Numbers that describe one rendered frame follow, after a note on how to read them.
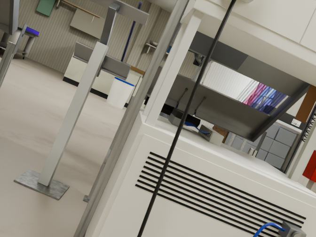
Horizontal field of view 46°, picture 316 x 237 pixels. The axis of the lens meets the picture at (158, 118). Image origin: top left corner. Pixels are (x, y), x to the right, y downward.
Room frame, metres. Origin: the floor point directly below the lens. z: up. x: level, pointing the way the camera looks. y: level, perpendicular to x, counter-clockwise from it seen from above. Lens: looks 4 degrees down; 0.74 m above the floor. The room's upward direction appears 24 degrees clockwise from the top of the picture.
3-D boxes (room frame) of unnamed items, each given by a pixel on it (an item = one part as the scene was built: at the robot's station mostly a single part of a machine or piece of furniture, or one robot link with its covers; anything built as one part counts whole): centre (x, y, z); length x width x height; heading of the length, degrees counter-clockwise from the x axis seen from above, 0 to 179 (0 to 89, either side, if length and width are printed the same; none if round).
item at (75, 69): (9.99, 1.65, 0.48); 2.52 x 2.04 x 0.96; 13
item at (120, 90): (8.22, 1.00, 0.29); 0.50 x 0.48 x 0.59; 10
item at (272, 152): (8.56, -2.28, 0.66); 1.31 x 0.88 x 1.33; 13
